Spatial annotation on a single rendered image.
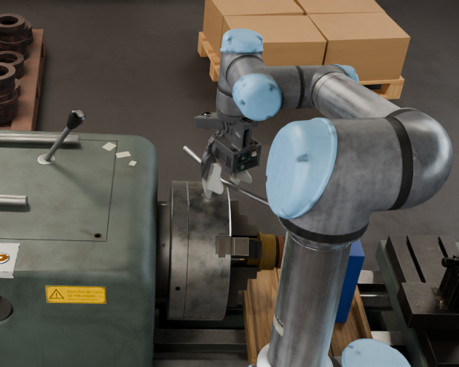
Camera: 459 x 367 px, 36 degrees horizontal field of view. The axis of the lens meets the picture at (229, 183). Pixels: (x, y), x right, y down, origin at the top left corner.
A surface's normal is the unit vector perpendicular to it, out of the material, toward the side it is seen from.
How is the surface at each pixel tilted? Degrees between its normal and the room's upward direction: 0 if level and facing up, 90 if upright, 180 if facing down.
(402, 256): 0
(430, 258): 0
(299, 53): 90
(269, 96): 88
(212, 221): 24
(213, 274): 64
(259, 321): 0
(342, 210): 86
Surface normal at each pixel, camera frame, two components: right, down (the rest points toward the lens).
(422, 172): 0.32, 0.20
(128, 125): 0.09, -0.80
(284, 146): -0.96, -0.05
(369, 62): 0.26, 0.60
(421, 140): 0.31, -0.46
